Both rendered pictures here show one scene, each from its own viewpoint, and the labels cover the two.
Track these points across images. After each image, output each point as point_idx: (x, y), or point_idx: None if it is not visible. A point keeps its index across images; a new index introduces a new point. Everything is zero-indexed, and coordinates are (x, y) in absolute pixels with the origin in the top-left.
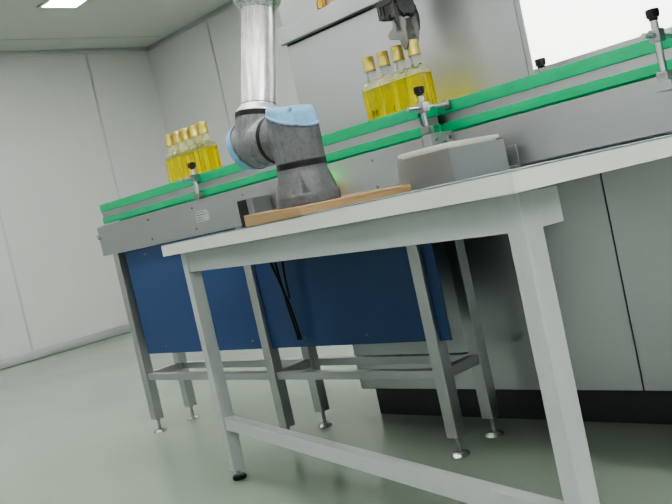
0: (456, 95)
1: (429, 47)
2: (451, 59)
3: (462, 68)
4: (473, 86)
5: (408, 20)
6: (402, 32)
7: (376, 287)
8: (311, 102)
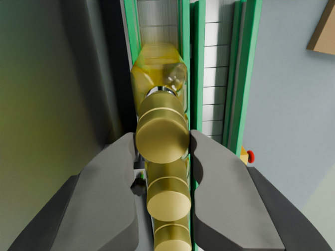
0: (67, 59)
1: (7, 182)
2: (15, 71)
3: (24, 27)
4: (46, 0)
5: (130, 246)
6: (233, 155)
7: None
8: None
